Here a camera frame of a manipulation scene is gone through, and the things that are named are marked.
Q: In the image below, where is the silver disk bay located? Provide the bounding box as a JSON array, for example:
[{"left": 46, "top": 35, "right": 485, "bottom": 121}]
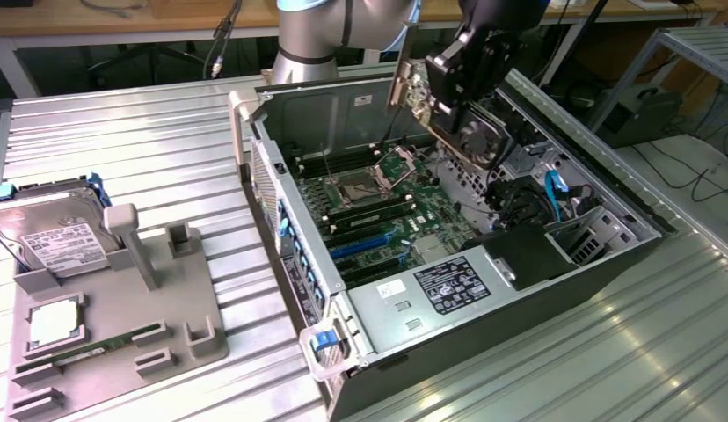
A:
[{"left": 543, "top": 209, "right": 641, "bottom": 267}]

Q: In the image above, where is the black cable with plug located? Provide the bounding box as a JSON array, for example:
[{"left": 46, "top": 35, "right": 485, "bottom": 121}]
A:
[{"left": 208, "top": 0, "right": 243, "bottom": 80}]

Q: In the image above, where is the silver perforated drive cage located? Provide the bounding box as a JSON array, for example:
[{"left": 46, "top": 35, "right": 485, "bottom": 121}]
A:
[{"left": 438, "top": 83, "right": 557, "bottom": 229}]

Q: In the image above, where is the green RAM stick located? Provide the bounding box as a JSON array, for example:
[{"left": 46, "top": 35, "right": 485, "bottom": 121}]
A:
[
  {"left": 15, "top": 324, "right": 160, "bottom": 371},
  {"left": 331, "top": 206, "right": 415, "bottom": 230}
]

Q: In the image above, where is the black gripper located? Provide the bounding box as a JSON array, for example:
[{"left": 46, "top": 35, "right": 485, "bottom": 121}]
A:
[{"left": 425, "top": 0, "right": 547, "bottom": 133}]

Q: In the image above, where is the CPU socket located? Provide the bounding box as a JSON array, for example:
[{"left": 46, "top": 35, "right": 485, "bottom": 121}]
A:
[{"left": 337, "top": 169, "right": 394, "bottom": 207}]

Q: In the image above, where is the metal socket cover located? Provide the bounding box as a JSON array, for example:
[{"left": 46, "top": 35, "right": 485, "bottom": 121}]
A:
[{"left": 370, "top": 147, "right": 417, "bottom": 194}]

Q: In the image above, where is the silver chipset heatsink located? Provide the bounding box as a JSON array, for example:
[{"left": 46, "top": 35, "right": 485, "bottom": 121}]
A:
[{"left": 411, "top": 236, "right": 459, "bottom": 261}]

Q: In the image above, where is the silver CPU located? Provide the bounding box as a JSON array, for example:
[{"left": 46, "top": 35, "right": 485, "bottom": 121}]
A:
[{"left": 27, "top": 301, "right": 87, "bottom": 345}]

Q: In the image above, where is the wooden desk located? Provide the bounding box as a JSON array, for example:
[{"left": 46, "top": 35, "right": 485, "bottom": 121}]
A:
[{"left": 0, "top": 0, "right": 728, "bottom": 100}]

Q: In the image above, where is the black RAM slot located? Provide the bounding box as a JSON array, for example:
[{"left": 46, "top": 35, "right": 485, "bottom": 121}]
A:
[
  {"left": 298, "top": 160, "right": 382, "bottom": 179},
  {"left": 296, "top": 154, "right": 379, "bottom": 173},
  {"left": 319, "top": 196, "right": 407, "bottom": 215},
  {"left": 295, "top": 148, "right": 377, "bottom": 167},
  {"left": 323, "top": 202, "right": 413, "bottom": 221}
]

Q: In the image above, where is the silver hard disk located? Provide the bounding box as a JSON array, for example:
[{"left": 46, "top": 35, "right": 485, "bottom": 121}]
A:
[{"left": 0, "top": 186, "right": 123, "bottom": 279}]

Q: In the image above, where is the blue flat wire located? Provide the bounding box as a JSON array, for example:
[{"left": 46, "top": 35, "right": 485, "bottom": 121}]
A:
[{"left": 542, "top": 169, "right": 571, "bottom": 221}]

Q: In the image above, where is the blue expansion slot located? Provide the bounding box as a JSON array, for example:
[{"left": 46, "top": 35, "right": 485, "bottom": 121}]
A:
[{"left": 329, "top": 234, "right": 395, "bottom": 261}]

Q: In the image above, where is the black power supply label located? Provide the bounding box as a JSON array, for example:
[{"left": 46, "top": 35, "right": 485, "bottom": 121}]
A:
[{"left": 411, "top": 257, "right": 493, "bottom": 316}]

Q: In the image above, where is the grey case handle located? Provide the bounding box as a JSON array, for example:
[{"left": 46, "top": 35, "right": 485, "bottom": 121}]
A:
[{"left": 296, "top": 319, "right": 357, "bottom": 382}]

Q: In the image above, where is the silver power supply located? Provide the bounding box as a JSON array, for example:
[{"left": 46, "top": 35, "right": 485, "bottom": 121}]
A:
[{"left": 345, "top": 251, "right": 521, "bottom": 358}]

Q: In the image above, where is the black box device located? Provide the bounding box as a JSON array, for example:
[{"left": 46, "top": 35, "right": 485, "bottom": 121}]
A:
[{"left": 601, "top": 86, "right": 684, "bottom": 149}]

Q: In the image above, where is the black floor cable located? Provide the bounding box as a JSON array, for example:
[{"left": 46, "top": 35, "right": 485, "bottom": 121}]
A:
[{"left": 630, "top": 142, "right": 728, "bottom": 212}]

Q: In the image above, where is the black wire bundle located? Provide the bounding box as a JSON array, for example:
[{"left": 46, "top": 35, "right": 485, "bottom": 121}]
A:
[{"left": 485, "top": 173, "right": 547, "bottom": 228}]

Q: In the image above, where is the small white sticker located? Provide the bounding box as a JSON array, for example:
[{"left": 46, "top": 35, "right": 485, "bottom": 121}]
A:
[{"left": 374, "top": 280, "right": 410, "bottom": 301}]

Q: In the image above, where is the metal slat table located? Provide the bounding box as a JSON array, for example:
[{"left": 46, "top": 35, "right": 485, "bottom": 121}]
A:
[{"left": 591, "top": 22, "right": 728, "bottom": 133}]

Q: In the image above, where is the green motherboard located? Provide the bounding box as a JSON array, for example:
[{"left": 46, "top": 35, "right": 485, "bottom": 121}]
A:
[{"left": 292, "top": 140, "right": 494, "bottom": 287}]

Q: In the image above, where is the black open PC case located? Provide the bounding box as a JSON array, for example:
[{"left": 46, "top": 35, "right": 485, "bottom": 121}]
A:
[{"left": 228, "top": 51, "right": 677, "bottom": 422}]

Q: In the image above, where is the thin black wire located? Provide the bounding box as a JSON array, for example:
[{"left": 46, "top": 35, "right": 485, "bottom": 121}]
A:
[{"left": 382, "top": 109, "right": 403, "bottom": 149}]

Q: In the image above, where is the long black expansion slot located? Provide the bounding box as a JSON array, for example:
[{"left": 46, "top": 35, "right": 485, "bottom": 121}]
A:
[
  {"left": 335, "top": 253, "right": 401, "bottom": 273},
  {"left": 341, "top": 266, "right": 406, "bottom": 286}
]

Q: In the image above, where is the grey parts rack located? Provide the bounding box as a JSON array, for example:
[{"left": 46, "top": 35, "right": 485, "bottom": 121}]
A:
[{"left": 4, "top": 204, "right": 231, "bottom": 419}]

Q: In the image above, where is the graphics card with fan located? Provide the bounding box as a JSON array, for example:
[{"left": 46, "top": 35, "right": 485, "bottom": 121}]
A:
[{"left": 385, "top": 20, "right": 513, "bottom": 171}]

